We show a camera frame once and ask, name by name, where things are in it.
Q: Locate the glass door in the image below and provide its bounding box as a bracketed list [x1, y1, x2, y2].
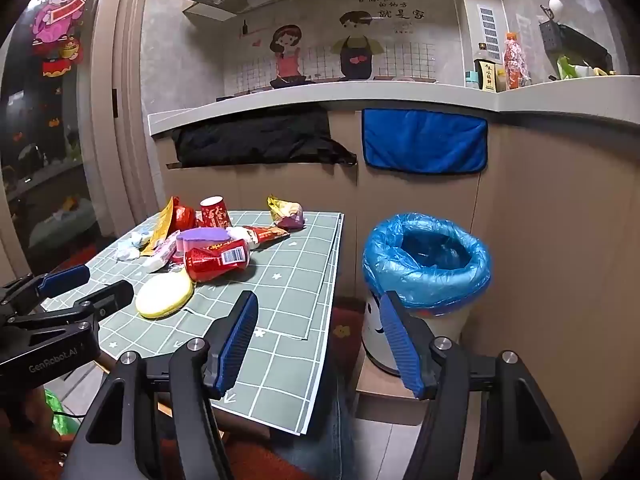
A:
[0, 0, 116, 271]

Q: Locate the blue towel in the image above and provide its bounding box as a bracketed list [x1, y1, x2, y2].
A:
[361, 108, 489, 175]

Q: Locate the green plastic bag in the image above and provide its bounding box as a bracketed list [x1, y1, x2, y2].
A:
[44, 389, 81, 436]

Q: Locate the red flower floor mat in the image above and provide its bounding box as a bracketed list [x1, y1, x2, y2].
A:
[327, 305, 368, 361]

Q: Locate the beige door frame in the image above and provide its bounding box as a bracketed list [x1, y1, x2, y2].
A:
[90, 0, 166, 241]

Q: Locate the crushed red drink can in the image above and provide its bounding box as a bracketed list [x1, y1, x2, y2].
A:
[184, 239, 251, 283]

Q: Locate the pink white packet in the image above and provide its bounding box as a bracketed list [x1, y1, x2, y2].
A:
[145, 232, 188, 273]

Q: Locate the black dish rack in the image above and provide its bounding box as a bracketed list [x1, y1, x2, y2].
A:
[560, 24, 615, 73]

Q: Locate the white blue tissue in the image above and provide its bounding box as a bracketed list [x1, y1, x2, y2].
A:
[116, 227, 151, 261]

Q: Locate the red plastic bag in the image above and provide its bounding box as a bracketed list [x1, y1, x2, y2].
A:
[172, 204, 197, 231]

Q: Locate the white smiley trash bin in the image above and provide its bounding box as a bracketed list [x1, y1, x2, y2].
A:
[362, 290, 473, 377]

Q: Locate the person's jeans leg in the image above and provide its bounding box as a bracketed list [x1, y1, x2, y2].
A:
[270, 360, 361, 480]

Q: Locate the green checked table mat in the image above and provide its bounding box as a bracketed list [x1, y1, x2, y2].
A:
[40, 210, 346, 436]

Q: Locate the brown board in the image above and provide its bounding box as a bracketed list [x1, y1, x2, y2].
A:
[352, 355, 441, 428]

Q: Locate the cartoon girl wall sticker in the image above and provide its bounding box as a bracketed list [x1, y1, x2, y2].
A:
[270, 24, 306, 86]

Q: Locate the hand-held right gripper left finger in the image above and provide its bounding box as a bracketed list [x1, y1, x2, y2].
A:
[60, 290, 261, 480]

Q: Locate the purple sponge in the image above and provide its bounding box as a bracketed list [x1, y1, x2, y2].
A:
[176, 227, 231, 253]

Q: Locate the grey stone countertop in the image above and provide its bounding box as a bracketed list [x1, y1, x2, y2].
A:
[147, 75, 640, 137]

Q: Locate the orange drink bottle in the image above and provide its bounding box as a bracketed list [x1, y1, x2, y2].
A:
[502, 32, 532, 91]

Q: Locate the red paper cup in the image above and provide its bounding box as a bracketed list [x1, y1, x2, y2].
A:
[200, 196, 233, 228]

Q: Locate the white vent grille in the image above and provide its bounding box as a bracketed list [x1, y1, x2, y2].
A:
[476, 4, 502, 59]

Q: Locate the black lettering wall sticker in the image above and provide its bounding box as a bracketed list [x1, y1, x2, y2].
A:
[357, 0, 426, 36]

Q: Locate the black utensil holder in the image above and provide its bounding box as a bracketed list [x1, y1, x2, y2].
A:
[539, 6, 563, 53]

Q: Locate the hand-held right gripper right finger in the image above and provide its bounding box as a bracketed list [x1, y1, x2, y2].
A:
[379, 290, 583, 480]

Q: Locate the green plastic item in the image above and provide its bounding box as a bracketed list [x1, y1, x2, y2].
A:
[557, 55, 581, 81]

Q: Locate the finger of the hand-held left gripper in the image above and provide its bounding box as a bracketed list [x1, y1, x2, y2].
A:
[10, 280, 135, 330]
[0, 264, 92, 314]

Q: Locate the pink cartoon door sticker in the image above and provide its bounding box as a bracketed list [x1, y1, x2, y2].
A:
[31, 0, 86, 78]

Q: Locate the dark sauce bottle yellow label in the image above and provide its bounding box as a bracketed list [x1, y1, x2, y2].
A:
[474, 42, 497, 93]

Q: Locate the yellow snack wrapper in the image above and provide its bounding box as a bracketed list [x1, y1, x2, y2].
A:
[145, 196, 176, 256]

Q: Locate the red gold snack packet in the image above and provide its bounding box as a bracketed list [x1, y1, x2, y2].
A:
[245, 225, 291, 248]

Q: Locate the purple wrapper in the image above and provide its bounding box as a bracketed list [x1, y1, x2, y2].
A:
[274, 212, 306, 232]

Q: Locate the trash bin blue bag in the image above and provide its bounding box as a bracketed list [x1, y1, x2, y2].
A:
[362, 212, 493, 311]

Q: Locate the cartoon boy wall sticker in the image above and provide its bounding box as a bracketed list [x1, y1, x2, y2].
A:
[330, 10, 383, 81]

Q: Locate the round yellow sponge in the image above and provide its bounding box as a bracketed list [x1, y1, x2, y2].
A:
[135, 271, 195, 320]

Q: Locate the black cloth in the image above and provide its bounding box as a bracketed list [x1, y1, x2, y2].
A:
[171, 107, 358, 168]

